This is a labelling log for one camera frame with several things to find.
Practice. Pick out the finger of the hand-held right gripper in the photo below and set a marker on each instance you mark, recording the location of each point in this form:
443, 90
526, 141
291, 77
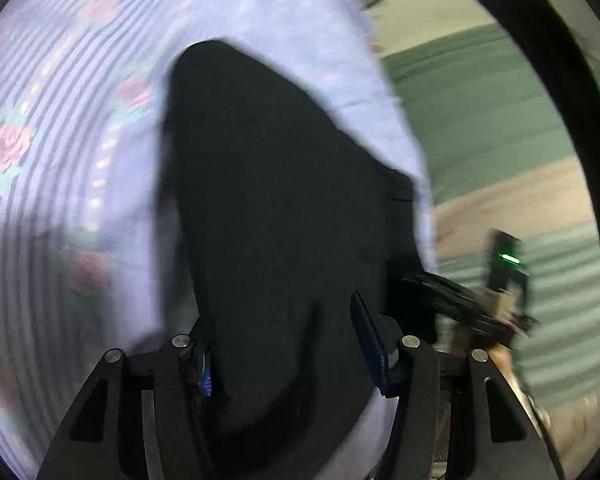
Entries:
445, 292

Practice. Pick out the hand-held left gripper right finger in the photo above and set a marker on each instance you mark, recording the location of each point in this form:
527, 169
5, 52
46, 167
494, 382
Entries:
371, 347

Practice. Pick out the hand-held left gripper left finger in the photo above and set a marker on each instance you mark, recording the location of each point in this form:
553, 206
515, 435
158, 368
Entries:
206, 381

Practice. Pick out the black pants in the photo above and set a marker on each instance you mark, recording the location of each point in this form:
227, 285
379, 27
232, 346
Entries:
280, 230

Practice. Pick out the person's right hand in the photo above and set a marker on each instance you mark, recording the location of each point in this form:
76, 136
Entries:
520, 385

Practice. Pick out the beige cloth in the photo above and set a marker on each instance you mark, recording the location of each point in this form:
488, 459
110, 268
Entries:
505, 200

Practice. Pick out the green striped bed cover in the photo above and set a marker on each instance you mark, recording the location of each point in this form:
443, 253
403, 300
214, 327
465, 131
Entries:
485, 105

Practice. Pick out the blue striped floral bedsheet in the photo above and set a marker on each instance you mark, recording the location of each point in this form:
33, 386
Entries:
60, 110

